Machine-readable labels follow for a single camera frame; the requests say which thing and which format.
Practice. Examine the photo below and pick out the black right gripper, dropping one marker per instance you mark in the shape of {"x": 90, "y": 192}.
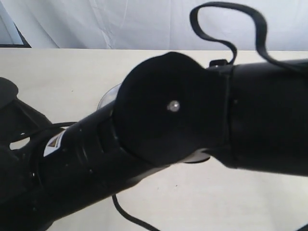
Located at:
{"x": 29, "y": 184}

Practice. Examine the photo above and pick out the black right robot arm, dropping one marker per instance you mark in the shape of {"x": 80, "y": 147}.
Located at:
{"x": 168, "y": 110}

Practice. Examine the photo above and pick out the round stainless steel plate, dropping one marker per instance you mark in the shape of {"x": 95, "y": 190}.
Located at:
{"x": 108, "y": 97}

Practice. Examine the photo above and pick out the white backdrop sheet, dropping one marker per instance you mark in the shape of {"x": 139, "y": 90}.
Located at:
{"x": 143, "y": 24}

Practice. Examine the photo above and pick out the black frame at backdrop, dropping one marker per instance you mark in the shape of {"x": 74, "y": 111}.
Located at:
{"x": 10, "y": 36}

